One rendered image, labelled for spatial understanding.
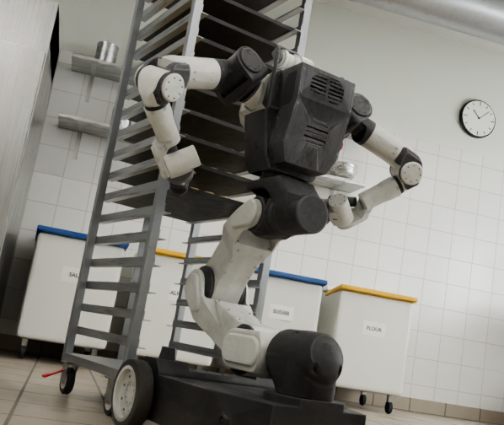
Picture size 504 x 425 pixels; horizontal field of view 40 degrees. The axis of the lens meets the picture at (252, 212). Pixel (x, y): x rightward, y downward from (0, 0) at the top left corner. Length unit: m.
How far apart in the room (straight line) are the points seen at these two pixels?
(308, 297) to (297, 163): 2.55
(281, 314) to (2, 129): 1.98
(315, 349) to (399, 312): 3.00
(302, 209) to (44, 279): 2.54
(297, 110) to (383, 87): 3.75
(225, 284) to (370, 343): 2.54
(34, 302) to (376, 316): 2.14
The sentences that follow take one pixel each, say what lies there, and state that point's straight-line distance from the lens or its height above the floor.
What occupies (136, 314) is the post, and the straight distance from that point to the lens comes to 2.30.
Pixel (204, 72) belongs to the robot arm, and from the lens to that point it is 2.00.
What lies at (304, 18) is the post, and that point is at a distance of 2.81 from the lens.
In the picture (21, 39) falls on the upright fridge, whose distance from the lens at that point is 4.34.
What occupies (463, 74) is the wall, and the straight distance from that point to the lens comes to 6.15.
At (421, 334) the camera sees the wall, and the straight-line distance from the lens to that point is 5.60.
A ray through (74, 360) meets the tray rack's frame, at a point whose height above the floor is 0.13.
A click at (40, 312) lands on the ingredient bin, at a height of 0.28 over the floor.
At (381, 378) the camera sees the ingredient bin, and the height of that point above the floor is 0.22.
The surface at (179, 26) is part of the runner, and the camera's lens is 2.71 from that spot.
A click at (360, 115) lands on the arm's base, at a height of 1.06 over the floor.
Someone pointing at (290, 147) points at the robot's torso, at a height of 0.86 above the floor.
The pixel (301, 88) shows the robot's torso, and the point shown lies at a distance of 2.03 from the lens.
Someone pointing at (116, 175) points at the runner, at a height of 0.86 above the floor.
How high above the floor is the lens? 0.30
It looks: 10 degrees up
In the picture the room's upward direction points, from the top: 9 degrees clockwise
